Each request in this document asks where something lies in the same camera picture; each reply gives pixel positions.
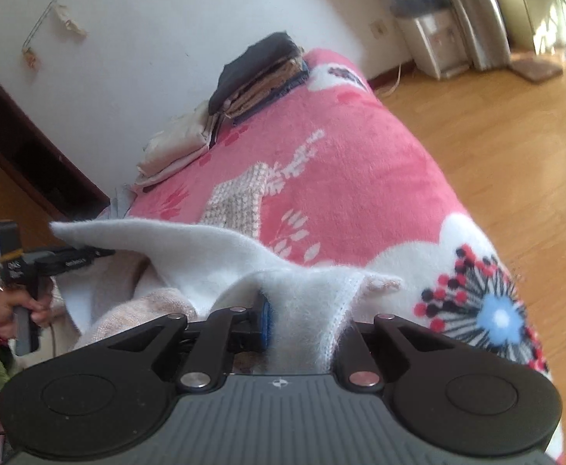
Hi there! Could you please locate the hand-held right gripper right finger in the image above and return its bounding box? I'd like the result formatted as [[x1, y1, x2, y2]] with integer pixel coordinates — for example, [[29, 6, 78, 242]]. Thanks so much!
[[336, 315, 458, 393]]

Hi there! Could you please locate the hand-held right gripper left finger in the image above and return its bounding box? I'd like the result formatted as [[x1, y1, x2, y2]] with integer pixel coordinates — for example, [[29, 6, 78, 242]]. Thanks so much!
[[103, 291, 274, 393]]

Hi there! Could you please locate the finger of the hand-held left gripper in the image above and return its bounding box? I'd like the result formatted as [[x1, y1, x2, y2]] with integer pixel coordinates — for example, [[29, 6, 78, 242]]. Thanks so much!
[[36, 247, 116, 277]]

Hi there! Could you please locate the beige houndstooth fleece-lined cardigan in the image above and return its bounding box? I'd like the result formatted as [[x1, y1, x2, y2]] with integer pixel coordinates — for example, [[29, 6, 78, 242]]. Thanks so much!
[[50, 162, 404, 379]]

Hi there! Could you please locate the person's left hand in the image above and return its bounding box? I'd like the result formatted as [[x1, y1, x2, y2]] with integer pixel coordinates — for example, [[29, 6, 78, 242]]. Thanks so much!
[[0, 288, 53, 342]]

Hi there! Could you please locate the dark brown wooden cabinet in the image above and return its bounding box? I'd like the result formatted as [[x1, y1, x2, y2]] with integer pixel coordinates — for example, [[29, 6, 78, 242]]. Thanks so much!
[[0, 65, 110, 243]]

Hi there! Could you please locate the cream folded garment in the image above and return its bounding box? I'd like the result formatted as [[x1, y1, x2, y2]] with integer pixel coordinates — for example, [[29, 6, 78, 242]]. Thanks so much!
[[135, 99, 218, 187]]

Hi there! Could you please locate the pink floral blanket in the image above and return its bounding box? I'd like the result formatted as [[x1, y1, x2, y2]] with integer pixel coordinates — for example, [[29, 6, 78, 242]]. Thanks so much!
[[128, 48, 566, 463]]

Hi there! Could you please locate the beige folded garment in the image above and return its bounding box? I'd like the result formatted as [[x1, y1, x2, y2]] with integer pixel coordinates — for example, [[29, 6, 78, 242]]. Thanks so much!
[[225, 55, 305, 117]]

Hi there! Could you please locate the black folded garment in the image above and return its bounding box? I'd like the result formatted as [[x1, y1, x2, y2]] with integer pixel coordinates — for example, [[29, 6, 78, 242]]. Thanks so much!
[[208, 32, 305, 113]]

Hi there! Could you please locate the white water dispenser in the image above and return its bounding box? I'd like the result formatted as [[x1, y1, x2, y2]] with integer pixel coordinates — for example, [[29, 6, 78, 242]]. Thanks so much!
[[396, 9, 472, 79]]

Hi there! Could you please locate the brown door mat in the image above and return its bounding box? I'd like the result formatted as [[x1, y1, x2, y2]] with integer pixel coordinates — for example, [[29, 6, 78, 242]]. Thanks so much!
[[509, 55, 565, 81]]

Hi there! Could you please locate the grey curtain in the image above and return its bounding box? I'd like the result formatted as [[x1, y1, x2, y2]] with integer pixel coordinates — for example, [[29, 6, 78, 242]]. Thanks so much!
[[430, 0, 512, 72]]

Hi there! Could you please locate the pale yellow cabinet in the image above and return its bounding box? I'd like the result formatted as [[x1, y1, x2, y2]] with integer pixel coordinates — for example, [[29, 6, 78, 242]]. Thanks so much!
[[483, 0, 542, 54]]

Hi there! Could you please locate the torn wall sticker hook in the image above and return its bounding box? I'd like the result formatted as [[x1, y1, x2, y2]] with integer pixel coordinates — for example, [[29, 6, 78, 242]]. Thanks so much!
[[21, 0, 89, 66]]

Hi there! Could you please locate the white floor cable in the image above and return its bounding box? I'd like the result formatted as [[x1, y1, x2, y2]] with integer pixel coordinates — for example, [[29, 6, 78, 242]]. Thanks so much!
[[375, 62, 404, 92]]

